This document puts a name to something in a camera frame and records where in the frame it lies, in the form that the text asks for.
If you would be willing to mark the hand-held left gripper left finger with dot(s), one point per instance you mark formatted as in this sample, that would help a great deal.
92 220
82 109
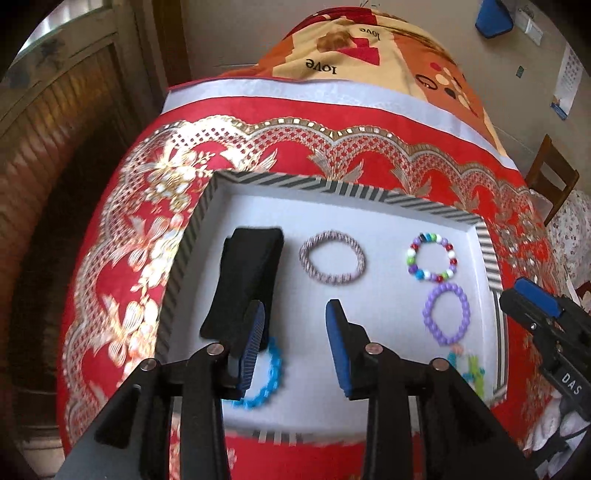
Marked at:
251 341

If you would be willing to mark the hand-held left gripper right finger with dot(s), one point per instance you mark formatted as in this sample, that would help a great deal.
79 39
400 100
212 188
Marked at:
334 341

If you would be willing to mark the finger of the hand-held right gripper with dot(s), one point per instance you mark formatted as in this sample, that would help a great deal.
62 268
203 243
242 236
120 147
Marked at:
535 293
521 311

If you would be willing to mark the black cloth pouch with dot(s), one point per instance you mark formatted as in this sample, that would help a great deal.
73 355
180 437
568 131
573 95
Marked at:
249 263

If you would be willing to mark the white tray striped rim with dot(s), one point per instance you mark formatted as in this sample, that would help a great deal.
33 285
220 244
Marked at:
277 217

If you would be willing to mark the person's right hand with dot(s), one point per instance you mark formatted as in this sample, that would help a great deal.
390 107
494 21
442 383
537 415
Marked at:
568 424

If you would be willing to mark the floral bedding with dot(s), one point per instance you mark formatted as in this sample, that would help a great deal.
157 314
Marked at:
572 230

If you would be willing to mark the wooden chair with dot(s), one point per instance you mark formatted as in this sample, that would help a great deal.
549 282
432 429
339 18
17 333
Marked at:
542 161

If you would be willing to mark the red floral tablecloth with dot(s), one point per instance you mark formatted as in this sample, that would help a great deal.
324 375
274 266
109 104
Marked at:
115 230

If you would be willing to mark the orange printed blanket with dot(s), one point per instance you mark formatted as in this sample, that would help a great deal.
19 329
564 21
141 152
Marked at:
392 55

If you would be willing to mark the blue bag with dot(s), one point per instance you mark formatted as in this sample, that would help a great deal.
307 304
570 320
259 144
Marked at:
494 18

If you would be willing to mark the wooden cabinet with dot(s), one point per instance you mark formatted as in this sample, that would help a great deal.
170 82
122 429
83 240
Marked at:
69 115

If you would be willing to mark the wall calendar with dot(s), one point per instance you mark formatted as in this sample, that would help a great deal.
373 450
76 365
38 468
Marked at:
565 83

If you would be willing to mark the white wall socket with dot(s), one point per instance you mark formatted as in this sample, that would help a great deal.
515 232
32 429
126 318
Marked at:
531 25

